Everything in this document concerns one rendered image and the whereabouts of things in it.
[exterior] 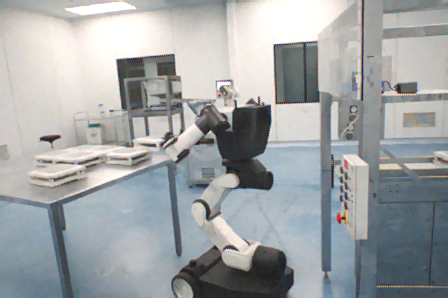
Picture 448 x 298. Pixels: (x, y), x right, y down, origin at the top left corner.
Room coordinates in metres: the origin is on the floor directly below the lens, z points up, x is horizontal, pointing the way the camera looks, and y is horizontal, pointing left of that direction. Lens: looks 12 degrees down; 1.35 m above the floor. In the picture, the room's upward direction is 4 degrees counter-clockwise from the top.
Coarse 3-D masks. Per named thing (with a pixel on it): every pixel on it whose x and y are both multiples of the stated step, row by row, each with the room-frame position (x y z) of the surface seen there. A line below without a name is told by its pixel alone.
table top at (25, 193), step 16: (16, 160) 2.88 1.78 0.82; (32, 160) 2.83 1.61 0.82; (144, 160) 2.54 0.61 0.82; (160, 160) 2.51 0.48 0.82; (0, 176) 2.32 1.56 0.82; (16, 176) 2.29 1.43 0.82; (96, 176) 2.15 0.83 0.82; (112, 176) 2.12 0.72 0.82; (128, 176) 2.16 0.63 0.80; (0, 192) 1.91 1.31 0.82; (16, 192) 1.89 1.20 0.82; (32, 192) 1.87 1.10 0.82; (48, 192) 1.85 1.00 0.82; (64, 192) 1.83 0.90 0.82; (80, 192) 1.83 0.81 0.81; (48, 208) 1.67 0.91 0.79
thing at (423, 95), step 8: (336, 96) 1.97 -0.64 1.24; (384, 96) 1.79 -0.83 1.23; (392, 96) 1.79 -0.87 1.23; (400, 96) 1.78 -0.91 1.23; (408, 96) 1.78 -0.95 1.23; (416, 96) 1.77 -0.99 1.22; (424, 96) 1.77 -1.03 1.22; (432, 96) 1.76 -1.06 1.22; (440, 96) 1.76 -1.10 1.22; (344, 104) 1.82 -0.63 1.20; (352, 104) 1.81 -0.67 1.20
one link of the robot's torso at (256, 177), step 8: (224, 160) 2.05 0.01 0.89; (248, 160) 2.00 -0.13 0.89; (256, 160) 2.01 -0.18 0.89; (240, 168) 1.96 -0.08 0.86; (248, 168) 1.93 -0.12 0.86; (256, 168) 1.94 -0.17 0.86; (264, 168) 1.99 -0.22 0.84; (248, 176) 1.93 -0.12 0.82; (256, 176) 1.90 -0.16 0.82; (264, 176) 1.89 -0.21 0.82; (272, 176) 1.95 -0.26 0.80; (248, 184) 1.94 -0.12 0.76; (256, 184) 1.91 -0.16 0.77; (264, 184) 1.88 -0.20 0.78; (272, 184) 1.95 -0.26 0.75
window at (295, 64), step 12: (276, 48) 6.99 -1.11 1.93; (288, 48) 6.94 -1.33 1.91; (300, 48) 6.89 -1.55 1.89; (312, 48) 6.84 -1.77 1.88; (276, 60) 6.99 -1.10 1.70; (288, 60) 6.94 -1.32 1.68; (300, 60) 6.89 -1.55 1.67; (312, 60) 6.84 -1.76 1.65; (276, 72) 6.99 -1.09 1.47; (288, 72) 6.94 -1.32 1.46; (300, 72) 6.89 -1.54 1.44; (312, 72) 6.84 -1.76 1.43; (276, 84) 6.99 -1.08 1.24; (288, 84) 6.94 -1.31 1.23; (300, 84) 6.89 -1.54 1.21; (312, 84) 6.84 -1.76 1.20; (276, 96) 6.99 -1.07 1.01; (288, 96) 6.94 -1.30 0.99; (300, 96) 6.89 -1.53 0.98; (312, 96) 6.85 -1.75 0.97
